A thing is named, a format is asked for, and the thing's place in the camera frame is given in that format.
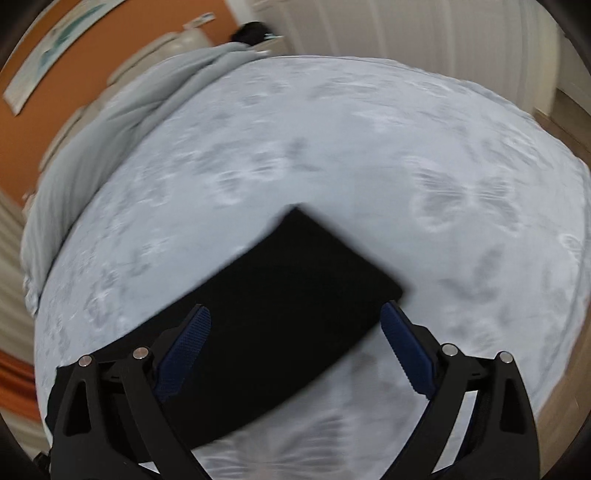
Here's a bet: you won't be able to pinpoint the dark cloth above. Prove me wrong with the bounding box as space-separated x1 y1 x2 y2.
229 21 271 47

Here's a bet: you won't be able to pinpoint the beige curtain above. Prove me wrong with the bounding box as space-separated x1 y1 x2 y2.
0 191 29 354

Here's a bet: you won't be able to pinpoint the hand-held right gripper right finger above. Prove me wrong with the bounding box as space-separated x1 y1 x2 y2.
380 299 542 480

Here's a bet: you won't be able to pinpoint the framed wall picture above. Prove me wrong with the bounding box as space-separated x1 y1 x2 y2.
2 0 126 116

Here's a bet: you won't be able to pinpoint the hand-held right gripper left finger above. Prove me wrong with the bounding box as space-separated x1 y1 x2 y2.
48 303 214 480

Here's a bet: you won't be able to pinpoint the grey duvet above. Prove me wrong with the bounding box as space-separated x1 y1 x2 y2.
21 41 269 315

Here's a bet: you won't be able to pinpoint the bed with butterfly sheet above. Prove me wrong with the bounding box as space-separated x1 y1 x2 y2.
34 55 591 480

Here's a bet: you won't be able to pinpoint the black pants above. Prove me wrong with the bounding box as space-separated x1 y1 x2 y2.
45 205 404 462

